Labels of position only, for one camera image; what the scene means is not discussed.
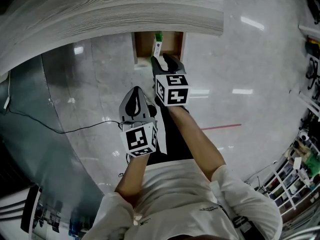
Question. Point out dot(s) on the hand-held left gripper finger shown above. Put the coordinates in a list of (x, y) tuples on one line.
[(131, 105), (138, 101)]

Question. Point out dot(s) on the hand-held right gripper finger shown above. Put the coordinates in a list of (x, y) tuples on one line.
[(157, 65), (175, 65)]

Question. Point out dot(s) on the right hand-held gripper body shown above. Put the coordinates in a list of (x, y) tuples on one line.
[(172, 89)]

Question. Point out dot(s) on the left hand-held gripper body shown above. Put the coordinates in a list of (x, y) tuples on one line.
[(137, 139)]

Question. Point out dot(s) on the green and white small box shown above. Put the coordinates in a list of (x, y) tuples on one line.
[(158, 45)]

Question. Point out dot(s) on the brown wooden drawer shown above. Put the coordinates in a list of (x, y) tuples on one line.
[(145, 44)]

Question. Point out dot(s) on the person's right forearm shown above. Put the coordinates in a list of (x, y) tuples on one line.
[(197, 144)]

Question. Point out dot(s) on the person's left forearm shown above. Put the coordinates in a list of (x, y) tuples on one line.
[(132, 179)]

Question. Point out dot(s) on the person's black trousers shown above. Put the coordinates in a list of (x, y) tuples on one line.
[(175, 146)]

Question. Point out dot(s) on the person's white shirt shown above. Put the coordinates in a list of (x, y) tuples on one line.
[(180, 201)]

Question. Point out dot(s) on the grey wooden desk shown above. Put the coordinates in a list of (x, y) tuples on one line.
[(100, 14)]

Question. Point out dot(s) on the black office chair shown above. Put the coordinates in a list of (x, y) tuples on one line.
[(313, 71)]

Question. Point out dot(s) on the white shelving rack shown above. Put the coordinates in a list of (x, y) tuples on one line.
[(290, 179)]

